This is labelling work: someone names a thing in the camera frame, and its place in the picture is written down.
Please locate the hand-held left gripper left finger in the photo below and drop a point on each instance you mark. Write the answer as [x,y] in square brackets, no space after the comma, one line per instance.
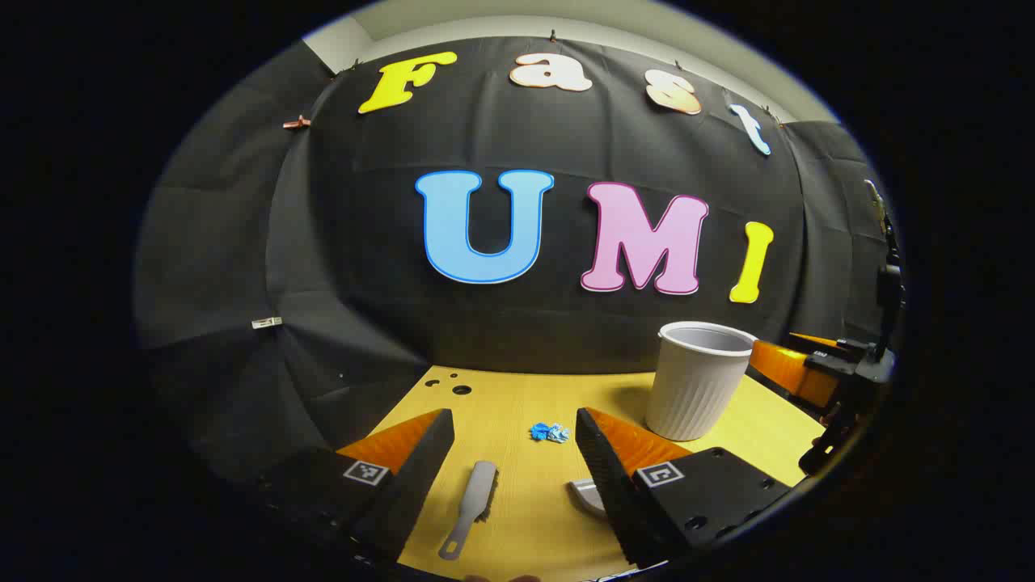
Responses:
[420,477]

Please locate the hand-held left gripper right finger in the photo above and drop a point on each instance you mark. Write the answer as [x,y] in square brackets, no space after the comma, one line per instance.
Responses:
[602,469]

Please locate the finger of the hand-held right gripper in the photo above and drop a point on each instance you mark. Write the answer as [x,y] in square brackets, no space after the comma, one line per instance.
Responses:
[788,372]
[821,347]

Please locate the grey dustpan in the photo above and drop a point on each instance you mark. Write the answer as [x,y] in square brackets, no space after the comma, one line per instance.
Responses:
[584,493]

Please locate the small grey broom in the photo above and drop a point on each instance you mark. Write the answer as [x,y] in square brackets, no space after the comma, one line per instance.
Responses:
[477,489]

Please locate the blue paper trash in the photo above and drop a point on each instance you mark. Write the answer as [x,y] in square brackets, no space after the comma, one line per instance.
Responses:
[550,432]

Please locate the white ribbed garbage bin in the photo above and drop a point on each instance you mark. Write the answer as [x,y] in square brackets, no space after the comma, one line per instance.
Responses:
[699,388]

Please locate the yellow wooden desktop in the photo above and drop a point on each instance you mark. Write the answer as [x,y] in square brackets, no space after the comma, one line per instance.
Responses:
[525,396]

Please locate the white cloth clip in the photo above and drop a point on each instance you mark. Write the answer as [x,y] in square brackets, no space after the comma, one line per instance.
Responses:
[267,322]

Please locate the copper cloth clip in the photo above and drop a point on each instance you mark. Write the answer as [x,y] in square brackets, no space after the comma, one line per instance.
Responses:
[297,123]

